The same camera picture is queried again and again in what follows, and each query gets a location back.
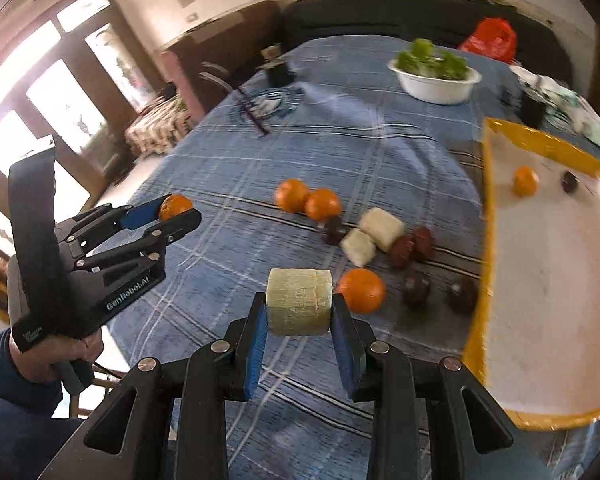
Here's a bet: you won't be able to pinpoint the wooden chair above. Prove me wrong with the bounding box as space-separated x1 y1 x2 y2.
67 360 131 418

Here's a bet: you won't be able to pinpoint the person's left hand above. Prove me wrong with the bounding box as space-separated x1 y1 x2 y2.
10 332 104 386

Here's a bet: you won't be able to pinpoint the black sofa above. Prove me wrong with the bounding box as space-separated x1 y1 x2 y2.
282 0 576 93

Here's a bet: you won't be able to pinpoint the white plastic bags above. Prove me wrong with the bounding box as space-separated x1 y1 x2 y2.
510 65 600 153

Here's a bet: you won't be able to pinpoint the wooden framed glass door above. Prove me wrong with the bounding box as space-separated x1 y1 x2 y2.
0 0 167 211

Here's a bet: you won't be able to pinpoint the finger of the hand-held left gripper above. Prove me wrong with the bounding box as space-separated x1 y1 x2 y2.
72 208 202 281
55 195 173 248

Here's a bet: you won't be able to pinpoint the orange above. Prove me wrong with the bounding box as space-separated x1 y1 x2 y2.
305 188 342 223
158 194 193 222
511 166 540 197
274 178 311 213
337 268 386 315

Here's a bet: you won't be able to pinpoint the white peeled fruit chunk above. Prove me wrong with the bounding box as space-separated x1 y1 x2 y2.
358 207 406 252
340 229 378 267
266 268 334 337

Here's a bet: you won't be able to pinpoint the person's leg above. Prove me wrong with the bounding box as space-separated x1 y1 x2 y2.
0 392 96 480

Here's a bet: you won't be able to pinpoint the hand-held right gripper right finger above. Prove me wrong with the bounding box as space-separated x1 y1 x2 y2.
330 294 556 480

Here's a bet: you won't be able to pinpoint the white bowl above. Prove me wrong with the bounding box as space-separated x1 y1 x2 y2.
387 57 482 106

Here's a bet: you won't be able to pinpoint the dark bottle with cork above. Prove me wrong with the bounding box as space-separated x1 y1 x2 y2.
261 45 295 87

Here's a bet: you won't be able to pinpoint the black cup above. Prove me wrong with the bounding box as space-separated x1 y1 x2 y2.
521 87 548 128

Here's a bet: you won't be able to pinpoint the blue plaid blanket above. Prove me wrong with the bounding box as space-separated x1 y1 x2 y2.
102 35 600 480

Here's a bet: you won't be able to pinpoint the brown wooden cabinet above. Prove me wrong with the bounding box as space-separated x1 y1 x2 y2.
165 0 283 111

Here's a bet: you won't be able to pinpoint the yellow shallow cardboard box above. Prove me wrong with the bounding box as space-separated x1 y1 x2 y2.
462 117 600 431

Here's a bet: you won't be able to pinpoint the green lettuce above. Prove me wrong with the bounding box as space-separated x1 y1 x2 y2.
397 38 468 81

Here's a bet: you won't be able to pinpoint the person's left forearm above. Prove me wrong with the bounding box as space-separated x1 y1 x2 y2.
0 329 63 413

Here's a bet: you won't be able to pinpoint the red plastic bag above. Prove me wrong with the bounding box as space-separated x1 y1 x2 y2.
457 17 518 64

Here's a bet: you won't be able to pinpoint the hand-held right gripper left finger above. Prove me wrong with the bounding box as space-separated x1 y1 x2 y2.
37 292 271 480

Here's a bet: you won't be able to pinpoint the dark purple stick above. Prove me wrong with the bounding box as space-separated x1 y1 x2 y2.
229 84 269 137

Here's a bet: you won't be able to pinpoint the patterned seat cushion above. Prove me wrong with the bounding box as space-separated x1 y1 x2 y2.
125 95 193 158

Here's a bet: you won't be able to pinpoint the red date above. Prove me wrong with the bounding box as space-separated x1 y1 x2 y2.
412 226 435 261
390 235 416 268

